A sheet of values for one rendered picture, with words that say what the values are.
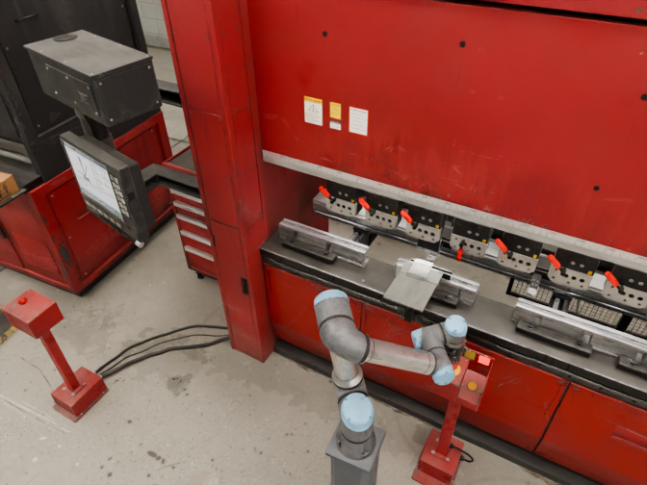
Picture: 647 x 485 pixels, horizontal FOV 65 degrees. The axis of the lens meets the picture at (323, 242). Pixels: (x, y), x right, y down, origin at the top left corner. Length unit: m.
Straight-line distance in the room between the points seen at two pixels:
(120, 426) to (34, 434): 0.47
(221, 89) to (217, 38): 0.20
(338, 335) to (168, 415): 1.79
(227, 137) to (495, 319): 1.42
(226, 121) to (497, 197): 1.13
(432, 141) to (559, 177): 0.47
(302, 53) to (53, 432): 2.44
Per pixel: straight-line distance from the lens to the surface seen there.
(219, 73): 2.12
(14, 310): 2.87
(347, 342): 1.54
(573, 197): 1.98
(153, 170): 2.79
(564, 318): 2.38
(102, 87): 1.97
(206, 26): 2.09
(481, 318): 2.39
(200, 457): 2.99
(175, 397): 3.22
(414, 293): 2.25
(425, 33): 1.87
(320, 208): 2.81
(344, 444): 1.99
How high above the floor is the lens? 2.58
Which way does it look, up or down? 40 degrees down
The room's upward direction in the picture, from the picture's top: 1 degrees counter-clockwise
